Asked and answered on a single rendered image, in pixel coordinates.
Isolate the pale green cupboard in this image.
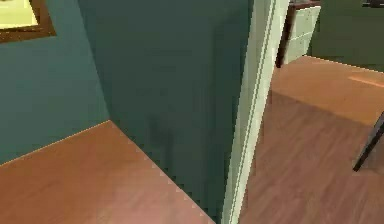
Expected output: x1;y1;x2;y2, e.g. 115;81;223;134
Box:
275;0;322;69

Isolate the black furniture leg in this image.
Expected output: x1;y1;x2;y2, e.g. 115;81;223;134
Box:
352;111;384;173

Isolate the pale green door frame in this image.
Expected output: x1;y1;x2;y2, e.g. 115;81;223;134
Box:
220;0;291;224

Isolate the brown framed wall picture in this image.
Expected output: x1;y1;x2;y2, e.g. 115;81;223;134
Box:
0;0;57;44

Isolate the black bar handle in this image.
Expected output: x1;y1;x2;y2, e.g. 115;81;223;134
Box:
361;0;384;8

